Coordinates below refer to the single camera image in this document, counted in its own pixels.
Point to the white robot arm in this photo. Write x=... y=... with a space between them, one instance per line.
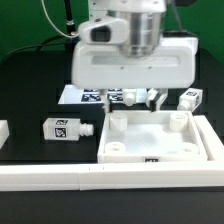
x=126 y=49

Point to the white square table top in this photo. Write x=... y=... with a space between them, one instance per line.
x=142 y=136

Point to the paper sheet with markers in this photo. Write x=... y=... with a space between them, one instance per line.
x=72 y=95

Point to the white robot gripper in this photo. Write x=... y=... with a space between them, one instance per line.
x=171 y=65

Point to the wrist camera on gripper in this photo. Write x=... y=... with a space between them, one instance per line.
x=105 y=30

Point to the white U-shaped obstacle fence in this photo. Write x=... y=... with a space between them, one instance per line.
x=123 y=175

